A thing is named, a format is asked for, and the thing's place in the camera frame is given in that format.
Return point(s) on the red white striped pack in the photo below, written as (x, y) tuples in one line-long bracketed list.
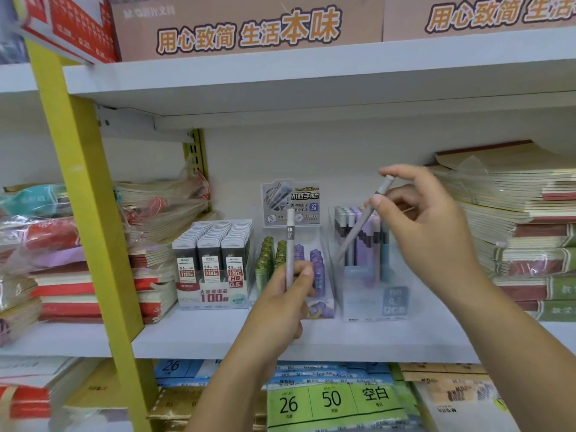
[(85, 31)]

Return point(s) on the person's right hand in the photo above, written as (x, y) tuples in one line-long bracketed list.
[(432, 233)]

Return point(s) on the cluster of slim refills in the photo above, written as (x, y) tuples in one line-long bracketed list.
[(366, 251)]

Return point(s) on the clear display of green purple tubes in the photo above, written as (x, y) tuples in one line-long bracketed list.
[(292, 193)]

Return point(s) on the clear box with blue label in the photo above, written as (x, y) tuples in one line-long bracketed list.
[(369, 305)]

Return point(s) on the orange pink sign board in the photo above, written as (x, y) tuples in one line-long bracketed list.
[(405, 31), (135, 44)]

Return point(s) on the pink paper sheet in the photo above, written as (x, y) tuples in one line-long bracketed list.
[(63, 258)]

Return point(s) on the person's right forearm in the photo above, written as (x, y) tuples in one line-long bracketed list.
[(522, 359)]

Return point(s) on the rows of lead tubes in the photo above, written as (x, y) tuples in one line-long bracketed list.
[(263, 274)]

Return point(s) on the clear pen packs red label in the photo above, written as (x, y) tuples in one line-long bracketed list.
[(11, 40)]

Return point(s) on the person's left hand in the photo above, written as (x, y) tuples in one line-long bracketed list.
[(274, 319)]

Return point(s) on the wrapped red-band notebook pack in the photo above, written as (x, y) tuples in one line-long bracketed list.
[(49, 238)]

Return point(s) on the beige notebook stack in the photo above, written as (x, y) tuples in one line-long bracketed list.
[(495, 193), (454, 400)]

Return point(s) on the yellow slotted bracket rail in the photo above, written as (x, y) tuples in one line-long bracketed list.
[(196, 152)]

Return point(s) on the red white receipt book bundle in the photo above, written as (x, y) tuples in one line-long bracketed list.
[(31, 400)]

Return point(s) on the stack of blue paper packs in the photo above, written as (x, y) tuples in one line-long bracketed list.
[(184, 371)]

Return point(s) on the person's left forearm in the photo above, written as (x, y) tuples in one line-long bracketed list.
[(229, 395)]

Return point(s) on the rows of lead cases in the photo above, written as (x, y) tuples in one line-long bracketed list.
[(198, 247)]

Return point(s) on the stack of gold paper packs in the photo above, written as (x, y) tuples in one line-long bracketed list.
[(180, 404)]

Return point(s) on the yellow notebook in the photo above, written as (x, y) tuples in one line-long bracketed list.
[(96, 391)]

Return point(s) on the yellow shelf post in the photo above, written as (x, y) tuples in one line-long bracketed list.
[(85, 175)]

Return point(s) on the crumpled plastic-wrapped notebook pack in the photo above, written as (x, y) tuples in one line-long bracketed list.
[(157, 206)]

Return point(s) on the wrapped teal-band notebook pack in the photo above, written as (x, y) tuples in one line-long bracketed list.
[(36, 200)]

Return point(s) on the wrapped purple-band notebook stack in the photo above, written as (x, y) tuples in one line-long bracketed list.
[(18, 319)]

